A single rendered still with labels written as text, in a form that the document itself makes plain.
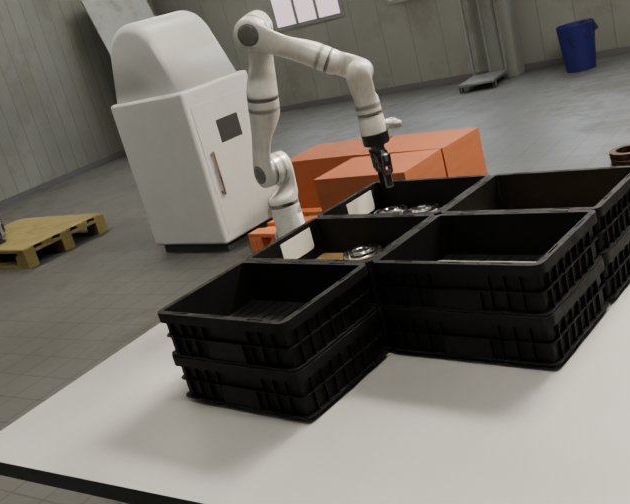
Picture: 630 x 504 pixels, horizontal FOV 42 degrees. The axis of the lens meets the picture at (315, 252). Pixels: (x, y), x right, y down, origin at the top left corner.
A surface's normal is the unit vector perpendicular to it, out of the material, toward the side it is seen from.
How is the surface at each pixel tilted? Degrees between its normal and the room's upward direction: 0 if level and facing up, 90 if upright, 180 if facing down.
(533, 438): 0
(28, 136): 90
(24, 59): 90
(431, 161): 90
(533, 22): 90
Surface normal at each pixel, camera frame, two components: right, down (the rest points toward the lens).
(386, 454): -0.25, -0.92
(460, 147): 0.74, 0.02
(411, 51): -0.53, 0.39
